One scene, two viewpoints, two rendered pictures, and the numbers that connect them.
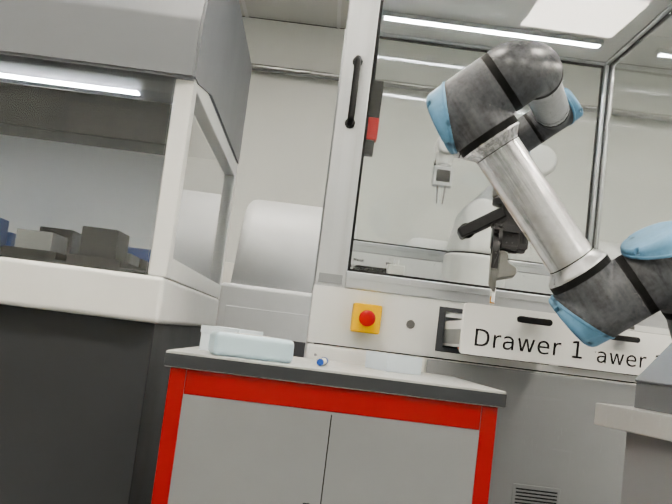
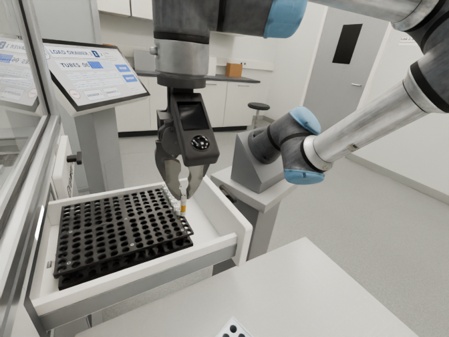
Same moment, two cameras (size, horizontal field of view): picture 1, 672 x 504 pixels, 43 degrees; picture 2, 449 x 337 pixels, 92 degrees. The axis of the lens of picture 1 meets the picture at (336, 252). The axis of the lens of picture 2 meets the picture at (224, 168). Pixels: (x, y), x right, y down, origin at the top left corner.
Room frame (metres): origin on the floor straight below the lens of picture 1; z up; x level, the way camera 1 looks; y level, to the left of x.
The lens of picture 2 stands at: (2.04, -0.04, 1.21)
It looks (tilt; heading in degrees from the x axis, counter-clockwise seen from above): 27 degrees down; 239
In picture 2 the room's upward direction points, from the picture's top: 7 degrees clockwise
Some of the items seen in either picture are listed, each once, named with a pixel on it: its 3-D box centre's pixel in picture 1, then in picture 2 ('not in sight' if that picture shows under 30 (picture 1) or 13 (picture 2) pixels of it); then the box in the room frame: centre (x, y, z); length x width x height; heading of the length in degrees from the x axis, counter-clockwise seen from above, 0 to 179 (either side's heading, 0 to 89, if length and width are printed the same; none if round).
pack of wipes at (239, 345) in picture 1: (250, 346); not in sight; (1.62, 0.14, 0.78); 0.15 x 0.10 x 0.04; 105
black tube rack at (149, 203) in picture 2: not in sight; (127, 231); (2.03, -0.43, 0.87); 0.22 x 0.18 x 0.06; 1
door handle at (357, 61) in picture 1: (354, 90); not in sight; (2.12, 0.00, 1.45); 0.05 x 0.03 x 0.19; 1
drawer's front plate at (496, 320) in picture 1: (528, 336); (213, 206); (1.83, -0.43, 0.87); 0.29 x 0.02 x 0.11; 91
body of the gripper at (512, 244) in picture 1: (509, 226); (181, 115); (1.93, -0.39, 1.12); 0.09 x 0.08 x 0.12; 82
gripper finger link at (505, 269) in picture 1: (503, 271); (192, 172); (1.91, -0.38, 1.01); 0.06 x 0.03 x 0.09; 82
